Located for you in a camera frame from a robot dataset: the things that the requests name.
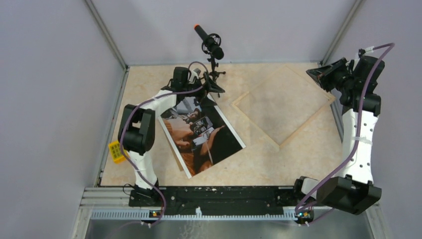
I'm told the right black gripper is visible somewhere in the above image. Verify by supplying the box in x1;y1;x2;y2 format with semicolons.
306;57;355;93

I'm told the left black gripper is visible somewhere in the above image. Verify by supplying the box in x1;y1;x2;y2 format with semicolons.
183;72;225;108

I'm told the light wooden picture frame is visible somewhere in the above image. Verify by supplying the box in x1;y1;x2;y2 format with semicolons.
231;66;335;147

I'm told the glossy printed photo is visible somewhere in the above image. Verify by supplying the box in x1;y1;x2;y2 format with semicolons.
158;95;246;178

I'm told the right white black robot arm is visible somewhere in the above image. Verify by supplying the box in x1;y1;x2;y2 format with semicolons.
292;56;385;216

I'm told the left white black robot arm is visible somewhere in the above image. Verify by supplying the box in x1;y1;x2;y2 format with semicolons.
118;67;225;206

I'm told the black mini tripod stand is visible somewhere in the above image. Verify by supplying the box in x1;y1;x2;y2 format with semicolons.
207;54;226;87

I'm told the black microphone orange tip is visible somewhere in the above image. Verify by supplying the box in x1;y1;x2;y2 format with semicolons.
194;24;224;60

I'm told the brown cardboard backing board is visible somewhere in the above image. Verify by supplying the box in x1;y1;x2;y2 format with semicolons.
176;158;184;171

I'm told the yellow plastic block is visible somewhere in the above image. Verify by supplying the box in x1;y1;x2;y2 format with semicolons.
108;141;126;164

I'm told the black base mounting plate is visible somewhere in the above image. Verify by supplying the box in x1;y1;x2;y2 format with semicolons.
128;186;304;216

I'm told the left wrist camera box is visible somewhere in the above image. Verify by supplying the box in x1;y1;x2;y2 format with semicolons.
192;68;201;79

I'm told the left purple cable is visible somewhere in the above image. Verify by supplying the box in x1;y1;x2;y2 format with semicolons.
119;61;211;228

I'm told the purple cable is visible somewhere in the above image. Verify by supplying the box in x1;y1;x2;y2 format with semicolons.
295;43;396;227
119;61;211;228

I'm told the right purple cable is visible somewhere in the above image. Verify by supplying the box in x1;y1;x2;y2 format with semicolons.
295;43;396;227

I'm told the white cable duct rail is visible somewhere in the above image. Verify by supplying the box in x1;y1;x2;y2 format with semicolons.
90;208;297;221

